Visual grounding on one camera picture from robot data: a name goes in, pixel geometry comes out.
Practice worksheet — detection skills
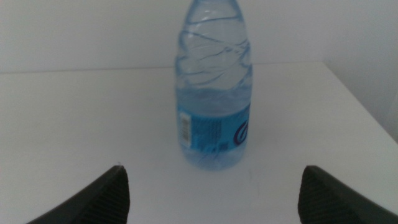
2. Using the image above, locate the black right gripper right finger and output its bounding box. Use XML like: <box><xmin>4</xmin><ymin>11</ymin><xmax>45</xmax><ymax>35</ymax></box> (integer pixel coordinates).
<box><xmin>297</xmin><ymin>165</ymin><xmax>398</xmax><ymax>224</ymax></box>

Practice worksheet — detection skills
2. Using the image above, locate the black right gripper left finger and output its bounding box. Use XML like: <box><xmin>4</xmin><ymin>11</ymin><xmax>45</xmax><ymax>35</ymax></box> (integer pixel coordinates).
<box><xmin>26</xmin><ymin>165</ymin><xmax>131</xmax><ymax>224</ymax></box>

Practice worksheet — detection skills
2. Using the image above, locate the clear water bottle blue cap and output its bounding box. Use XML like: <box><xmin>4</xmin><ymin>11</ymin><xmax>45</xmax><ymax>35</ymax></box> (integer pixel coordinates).
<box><xmin>174</xmin><ymin>0</ymin><xmax>253</xmax><ymax>171</ymax></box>

